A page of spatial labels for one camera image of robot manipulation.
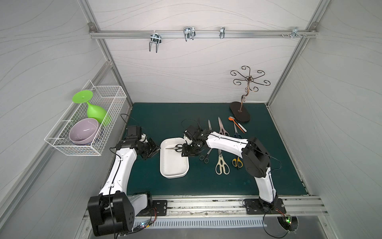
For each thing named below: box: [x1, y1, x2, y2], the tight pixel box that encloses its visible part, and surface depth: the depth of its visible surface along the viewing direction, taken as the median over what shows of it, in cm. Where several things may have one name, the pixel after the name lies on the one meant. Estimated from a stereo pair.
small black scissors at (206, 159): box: [199, 147, 213, 164], surface depth 92 cm
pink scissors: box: [217, 116, 230, 137], surface depth 106 cm
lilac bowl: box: [68, 118, 99, 145], surface depth 62 cm
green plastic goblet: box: [72, 90, 112, 126], surface depth 64 cm
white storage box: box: [159, 137, 190, 179], surface depth 92 cm
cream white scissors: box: [215, 148, 230, 176], surface depth 89 cm
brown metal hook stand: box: [230, 65, 271, 122], surface depth 98 cm
